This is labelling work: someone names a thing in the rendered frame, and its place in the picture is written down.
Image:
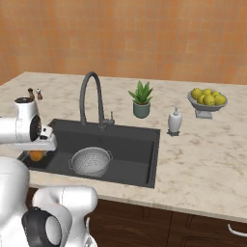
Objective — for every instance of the dark grey gooseneck faucet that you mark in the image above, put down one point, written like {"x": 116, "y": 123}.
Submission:
{"x": 100, "y": 96}

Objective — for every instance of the dark brown cupboard door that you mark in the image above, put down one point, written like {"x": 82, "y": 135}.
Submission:
{"x": 205, "y": 233}
{"x": 128, "y": 226}

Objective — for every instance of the dark grey sink basin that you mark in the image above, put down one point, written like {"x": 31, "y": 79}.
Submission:
{"x": 128, "y": 151}

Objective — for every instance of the green plant in grey pot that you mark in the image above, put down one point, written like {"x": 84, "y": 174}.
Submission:
{"x": 141, "y": 103}

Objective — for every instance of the white salt shaker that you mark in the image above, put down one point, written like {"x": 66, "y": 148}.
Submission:
{"x": 39, "y": 94}

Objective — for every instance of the yellow lemon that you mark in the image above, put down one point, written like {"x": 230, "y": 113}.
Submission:
{"x": 196, "y": 93}
{"x": 220, "y": 100}
{"x": 207, "y": 91}
{"x": 215, "y": 94}
{"x": 209, "y": 100}
{"x": 200, "y": 99}

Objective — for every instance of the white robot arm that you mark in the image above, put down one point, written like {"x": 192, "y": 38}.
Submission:
{"x": 14, "y": 189}

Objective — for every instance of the grey fruit bowl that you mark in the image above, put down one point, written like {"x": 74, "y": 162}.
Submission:
{"x": 205, "y": 109}

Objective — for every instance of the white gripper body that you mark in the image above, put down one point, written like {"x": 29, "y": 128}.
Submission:
{"x": 35, "y": 145}

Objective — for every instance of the white soap dispenser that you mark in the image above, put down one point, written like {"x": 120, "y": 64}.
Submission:
{"x": 174, "y": 122}

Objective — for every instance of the silver metal colander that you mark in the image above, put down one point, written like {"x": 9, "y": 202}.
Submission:
{"x": 90, "y": 160}

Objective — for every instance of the brown pepper shaker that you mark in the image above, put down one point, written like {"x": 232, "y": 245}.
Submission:
{"x": 31, "y": 94}

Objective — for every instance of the orange peach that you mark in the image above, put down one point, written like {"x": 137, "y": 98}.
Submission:
{"x": 36, "y": 155}

